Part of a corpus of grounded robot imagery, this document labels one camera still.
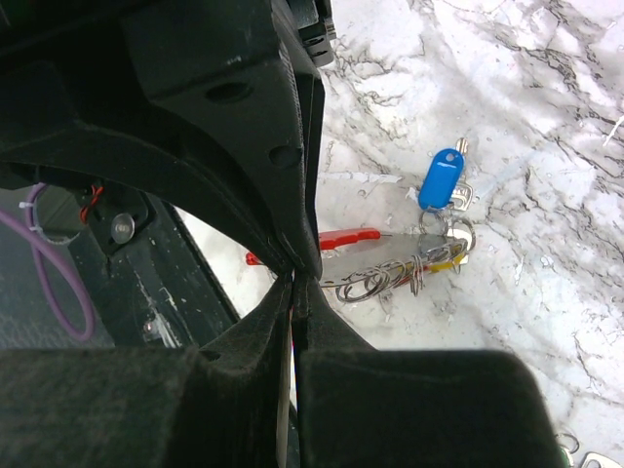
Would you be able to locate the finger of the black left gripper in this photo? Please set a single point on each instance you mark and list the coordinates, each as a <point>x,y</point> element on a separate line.
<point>257,119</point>

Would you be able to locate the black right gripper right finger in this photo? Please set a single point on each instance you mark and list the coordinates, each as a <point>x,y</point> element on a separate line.
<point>362,407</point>

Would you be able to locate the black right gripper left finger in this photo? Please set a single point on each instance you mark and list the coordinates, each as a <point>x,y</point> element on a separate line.
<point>224,405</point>

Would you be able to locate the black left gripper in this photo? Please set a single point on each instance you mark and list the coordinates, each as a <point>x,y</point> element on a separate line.
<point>45,139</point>

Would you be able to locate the metal key organizer red handle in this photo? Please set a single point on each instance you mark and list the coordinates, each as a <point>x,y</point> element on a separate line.
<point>361,263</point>

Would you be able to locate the blue plastic key tag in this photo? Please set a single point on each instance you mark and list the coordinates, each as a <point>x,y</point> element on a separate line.
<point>441,179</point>

